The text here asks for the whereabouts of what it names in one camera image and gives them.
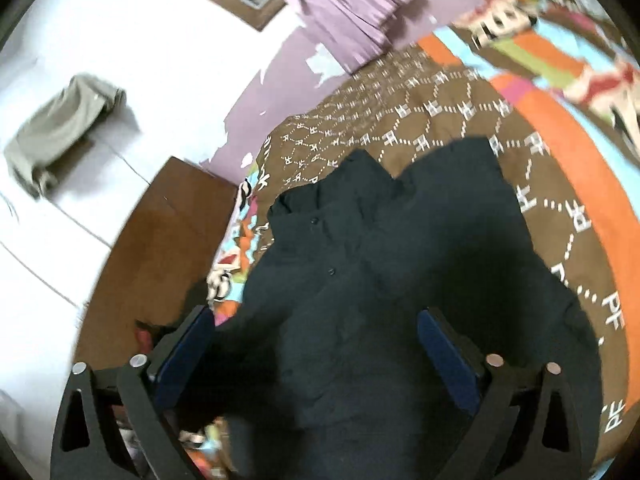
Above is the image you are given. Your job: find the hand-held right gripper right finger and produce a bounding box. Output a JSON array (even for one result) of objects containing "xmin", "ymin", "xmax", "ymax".
[{"xmin": 417, "ymin": 307, "xmax": 591, "ymax": 480}]

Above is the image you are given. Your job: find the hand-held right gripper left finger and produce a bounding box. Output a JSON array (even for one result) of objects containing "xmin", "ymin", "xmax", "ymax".
[{"xmin": 50, "ymin": 305, "xmax": 221, "ymax": 480}]

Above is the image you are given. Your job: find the black shirt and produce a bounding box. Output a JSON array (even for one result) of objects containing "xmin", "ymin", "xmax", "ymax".
[{"xmin": 190, "ymin": 137, "xmax": 603, "ymax": 480}]

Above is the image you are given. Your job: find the wooden headboard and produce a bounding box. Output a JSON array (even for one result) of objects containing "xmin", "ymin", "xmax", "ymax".
[{"xmin": 75, "ymin": 156, "xmax": 241, "ymax": 376}]

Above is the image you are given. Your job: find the printed brown blanket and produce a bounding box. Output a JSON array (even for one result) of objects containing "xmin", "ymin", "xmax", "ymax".
[{"xmin": 180, "ymin": 0, "xmax": 640, "ymax": 480}]

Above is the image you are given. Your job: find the khaki garment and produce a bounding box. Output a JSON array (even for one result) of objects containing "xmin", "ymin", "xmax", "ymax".
[{"xmin": 4, "ymin": 74, "xmax": 128, "ymax": 198}]

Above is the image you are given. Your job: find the pink curtain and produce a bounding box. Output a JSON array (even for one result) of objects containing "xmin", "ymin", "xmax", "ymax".
[{"xmin": 277, "ymin": 0, "xmax": 436, "ymax": 73}]

